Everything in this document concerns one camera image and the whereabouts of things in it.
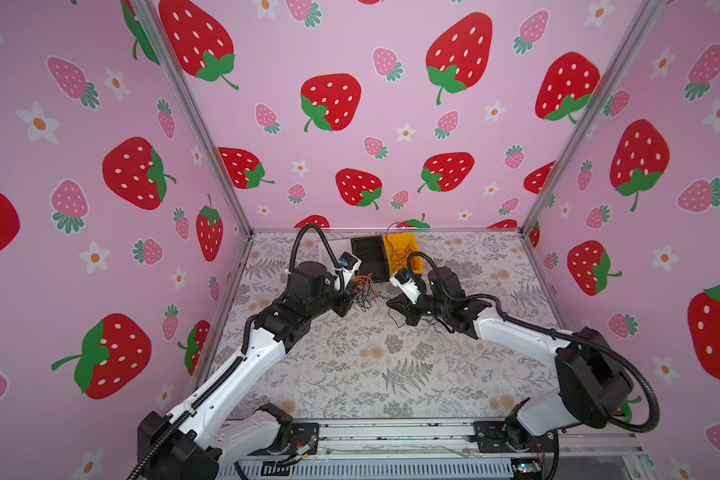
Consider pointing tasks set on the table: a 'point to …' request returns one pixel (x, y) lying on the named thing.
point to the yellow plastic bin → (398, 249)
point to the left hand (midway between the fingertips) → (354, 280)
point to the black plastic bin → (371, 252)
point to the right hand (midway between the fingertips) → (388, 301)
